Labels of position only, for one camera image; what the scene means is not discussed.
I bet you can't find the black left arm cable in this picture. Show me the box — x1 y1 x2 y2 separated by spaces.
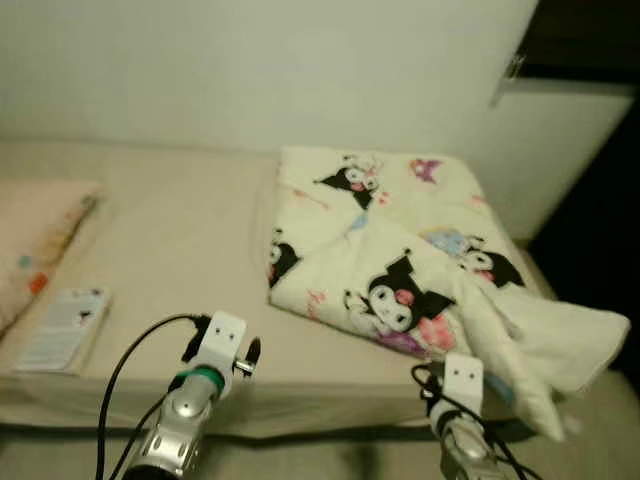
95 314 207 480

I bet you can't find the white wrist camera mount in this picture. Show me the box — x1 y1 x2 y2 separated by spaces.
190 311 248 377
441 353 485 419

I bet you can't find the pink pillow with coloured spots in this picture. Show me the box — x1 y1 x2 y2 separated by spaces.
0 180 103 337

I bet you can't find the metal window latch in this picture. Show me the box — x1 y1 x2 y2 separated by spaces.
503 52 528 83

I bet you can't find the bed with beige sheet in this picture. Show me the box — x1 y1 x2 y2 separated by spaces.
0 140 563 443

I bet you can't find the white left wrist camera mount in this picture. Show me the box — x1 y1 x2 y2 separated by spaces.
190 311 248 377

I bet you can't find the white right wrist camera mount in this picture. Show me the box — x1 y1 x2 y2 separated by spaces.
441 353 485 419

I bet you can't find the white book with blue letters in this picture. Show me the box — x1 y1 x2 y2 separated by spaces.
12 288 113 377

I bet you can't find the cream cartoon print blanket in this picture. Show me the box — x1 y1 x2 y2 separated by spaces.
266 146 633 444

